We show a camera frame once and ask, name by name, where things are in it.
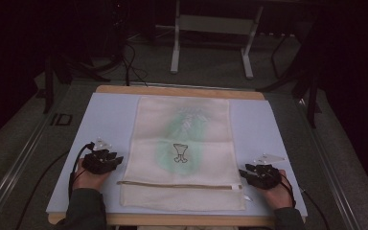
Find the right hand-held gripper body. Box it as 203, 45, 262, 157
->
248, 152, 286, 190

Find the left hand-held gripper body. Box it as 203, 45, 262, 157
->
81, 137, 117, 175

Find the white mesh laundry bag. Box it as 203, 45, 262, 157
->
119, 95, 247, 213

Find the person's left hand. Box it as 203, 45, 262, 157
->
73, 157, 110, 193

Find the person's right hand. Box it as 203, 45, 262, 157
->
257, 169, 294, 211

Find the light blue mat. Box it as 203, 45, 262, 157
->
45, 92, 309, 219

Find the green cloth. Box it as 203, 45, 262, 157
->
155, 106, 213, 175

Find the black stand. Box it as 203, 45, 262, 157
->
257, 30, 323, 129
42, 52, 111, 115

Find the white metal stand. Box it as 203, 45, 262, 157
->
170, 0, 265, 80

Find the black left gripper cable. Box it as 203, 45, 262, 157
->
14, 141, 96, 230

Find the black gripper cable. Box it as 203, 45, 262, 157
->
279, 172, 331, 230
14, 141, 96, 230

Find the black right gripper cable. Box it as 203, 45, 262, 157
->
279, 172, 331, 230

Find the metal floor rail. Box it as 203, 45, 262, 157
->
0, 95, 65, 230
295, 97, 363, 230

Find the black floor cable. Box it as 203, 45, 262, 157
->
120, 41, 150, 88

